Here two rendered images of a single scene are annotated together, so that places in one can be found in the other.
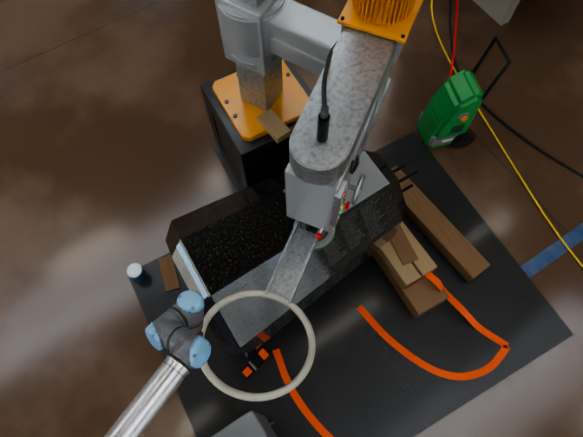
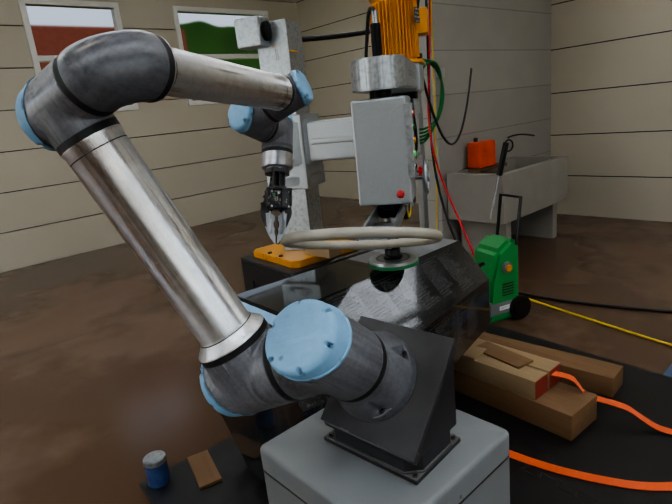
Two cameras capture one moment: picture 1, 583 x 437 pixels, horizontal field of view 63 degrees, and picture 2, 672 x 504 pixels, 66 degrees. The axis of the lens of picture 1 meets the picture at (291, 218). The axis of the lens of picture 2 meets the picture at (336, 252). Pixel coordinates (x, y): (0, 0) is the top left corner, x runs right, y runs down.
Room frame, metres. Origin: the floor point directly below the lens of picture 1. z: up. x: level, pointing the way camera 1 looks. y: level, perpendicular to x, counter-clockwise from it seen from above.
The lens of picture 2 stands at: (-1.15, 0.48, 1.55)
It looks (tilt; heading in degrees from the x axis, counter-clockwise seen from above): 15 degrees down; 351
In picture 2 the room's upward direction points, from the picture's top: 6 degrees counter-clockwise
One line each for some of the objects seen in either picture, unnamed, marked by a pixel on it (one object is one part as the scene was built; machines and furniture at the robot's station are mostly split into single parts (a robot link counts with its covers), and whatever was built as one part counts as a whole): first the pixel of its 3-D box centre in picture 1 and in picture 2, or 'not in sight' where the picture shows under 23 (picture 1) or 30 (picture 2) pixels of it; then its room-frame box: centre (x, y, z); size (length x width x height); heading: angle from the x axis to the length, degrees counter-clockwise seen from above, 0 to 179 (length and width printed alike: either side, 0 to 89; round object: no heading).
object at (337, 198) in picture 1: (337, 205); (410, 140); (0.83, -0.19, 1.41); 0.08 x 0.03 x 0.28; 156
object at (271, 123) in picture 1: (273, 126); (322, 249); (1.65, 0.09, 0.81); 0.20 x 0.10 x 0.05; 36
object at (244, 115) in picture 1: (262, 96); (305, 248); (1.89, 0.16, 0.76); 0.49 x 0.49 x 0.05; 28
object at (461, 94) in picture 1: (458, 97); (494, 258); (2.11, -1.20, 0.43); 0.35 x 0.35 x 0.87; 13
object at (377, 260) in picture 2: (314, 228); (393, 258); (0.94, -0.11, 0.91); 0.21 x 0.21 x 0.01
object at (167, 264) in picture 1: (168, 273); (204, 468); (1.00, 0.85, 0.02); 0.25 x 0.10 x 0.01; 18
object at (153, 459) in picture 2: (137, 272); (156, 469); (0.99, 1.05, 0.08); 0.10 x 0.10 x 0.13
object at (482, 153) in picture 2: not in sight; (484, 152); (3.80, -1.98, 1.00); 0.50 x 0.22 x 0.33; 121
